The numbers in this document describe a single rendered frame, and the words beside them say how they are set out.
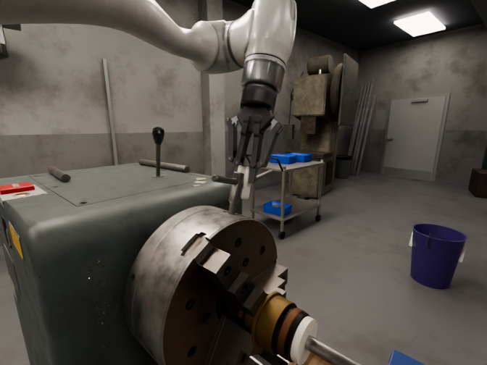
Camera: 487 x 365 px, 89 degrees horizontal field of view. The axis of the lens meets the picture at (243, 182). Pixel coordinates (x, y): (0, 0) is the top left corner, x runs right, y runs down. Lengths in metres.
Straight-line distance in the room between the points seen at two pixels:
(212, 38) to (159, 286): 0.51
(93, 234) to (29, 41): 3.67
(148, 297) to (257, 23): 0.54
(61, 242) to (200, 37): 0.48
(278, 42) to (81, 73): 3.63
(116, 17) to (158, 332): 0.43
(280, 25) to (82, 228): 0.52
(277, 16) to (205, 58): 0.18
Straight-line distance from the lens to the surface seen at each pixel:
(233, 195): 0.50
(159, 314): 0.44
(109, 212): 0.53
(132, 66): 4.24
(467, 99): 7.94
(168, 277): 0.43
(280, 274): 0.57
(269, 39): 0.57
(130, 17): 0.39
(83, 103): 4.02
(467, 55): 8.10
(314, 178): 4.95
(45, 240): 0.50
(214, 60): 0.64
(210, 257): 0.42
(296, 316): 0.45
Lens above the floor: 1.41
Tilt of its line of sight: 13 degrees down
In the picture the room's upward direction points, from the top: straight up
